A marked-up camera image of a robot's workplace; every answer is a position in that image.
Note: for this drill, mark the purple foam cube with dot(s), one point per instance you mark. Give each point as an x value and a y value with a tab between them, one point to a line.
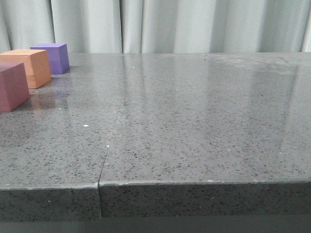
57	54

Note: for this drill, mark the orange foam cube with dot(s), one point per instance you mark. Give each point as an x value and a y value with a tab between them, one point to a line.
36	62

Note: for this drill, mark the white pleated curtain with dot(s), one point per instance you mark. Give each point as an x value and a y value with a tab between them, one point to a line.
158	26

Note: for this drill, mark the pink foam cube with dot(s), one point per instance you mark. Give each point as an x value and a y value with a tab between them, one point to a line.
13	86

